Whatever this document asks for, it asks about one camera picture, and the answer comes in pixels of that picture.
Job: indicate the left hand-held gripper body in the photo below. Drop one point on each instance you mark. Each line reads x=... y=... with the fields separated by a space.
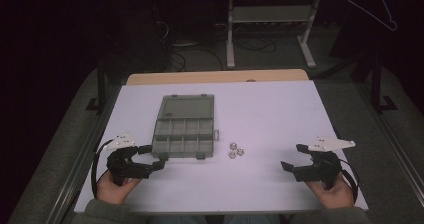
x=121 y=162

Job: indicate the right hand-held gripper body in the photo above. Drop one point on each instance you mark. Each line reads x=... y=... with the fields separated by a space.
x=325 y=165

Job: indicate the clear plastic compartment box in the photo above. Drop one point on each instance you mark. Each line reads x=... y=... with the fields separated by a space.
x=185 y=127

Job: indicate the silver hex nut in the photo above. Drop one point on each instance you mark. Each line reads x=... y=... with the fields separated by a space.
x=233 y=146
x=232 y=154
x=240 y=152

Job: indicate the person's left hand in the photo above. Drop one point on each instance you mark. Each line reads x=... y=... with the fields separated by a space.
x=113 y=190

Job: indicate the person's right hand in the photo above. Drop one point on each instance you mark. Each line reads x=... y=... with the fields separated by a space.
x=335 y=195

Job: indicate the black metal stand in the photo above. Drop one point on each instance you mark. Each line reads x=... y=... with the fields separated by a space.
x=377 y=87
x=100 y=90

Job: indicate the white-legged desk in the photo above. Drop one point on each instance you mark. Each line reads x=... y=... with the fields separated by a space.
x=270 y=14

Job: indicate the metal frame rail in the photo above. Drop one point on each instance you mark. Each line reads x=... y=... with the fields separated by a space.
x=83 y=160
x=393 y=137

